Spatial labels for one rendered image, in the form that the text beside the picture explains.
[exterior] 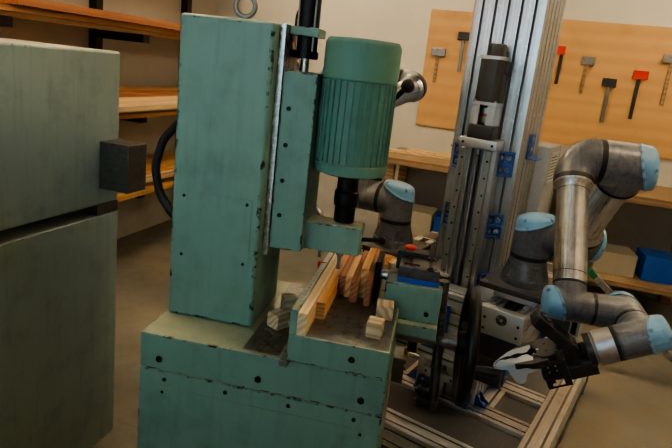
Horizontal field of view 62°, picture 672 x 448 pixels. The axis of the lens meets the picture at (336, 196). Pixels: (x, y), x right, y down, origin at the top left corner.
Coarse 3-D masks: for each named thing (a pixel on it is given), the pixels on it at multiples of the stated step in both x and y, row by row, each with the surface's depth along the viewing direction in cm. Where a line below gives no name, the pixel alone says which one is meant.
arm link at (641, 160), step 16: (608, 144) 140; (624, 144) 140; (640, 144) 140; (608, 160) 138; (624, 160) 137; (640, 160) 137; (656, 160) 136; (608, 176) 139; (624, 176) 138; (640, 176) 137; (656, 176) 137; (592, 192) 155; (608, 192) 145; (624, 192) 143; (592, 208) 157; (608, 208) 153; (592, 224) 161; (592, 240) 168; (592, 256) 174
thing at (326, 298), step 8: (344, 256) 152; (344, 264) 146; (336, 280) 135; (328, 288) 129; (336, 288) 135; (320, 296) 124; (328, 296) 125; (320, 304) 121; (328, 304) 126; (320, 312) 122
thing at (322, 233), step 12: (312, 216) 140; (324, 216) 141; (312, 228) 135; (324, 228) 135; (336, 228) 134; (348, 228) 134; (360, 228) 134; (312, 240) 136; (324, 240) 135; (336, 240) 135; (348, 240) 134; (360, 240) 135; (336, 252) 136; (348, 252) 135
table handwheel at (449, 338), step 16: (464, 304) 147; (480, 304) 130; (464, 320) 149; (480, 320) 127; (400, 336) 139; (448, 336) 137; (464, 336) 136; (464, 352) 135; (464, 368) 124; (464, 384) 125; (464, 400) 128
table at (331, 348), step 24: (384, 288) 144; (336, 312) 126; (360, 312) 128; (312, 336) 114; (336, 336) 115; (360, 336) 116; (384, 336) 118; (432, 336) 131; (312, 360) 114; (336, 360) 113; (360, 360) 112; (384, 360) 111
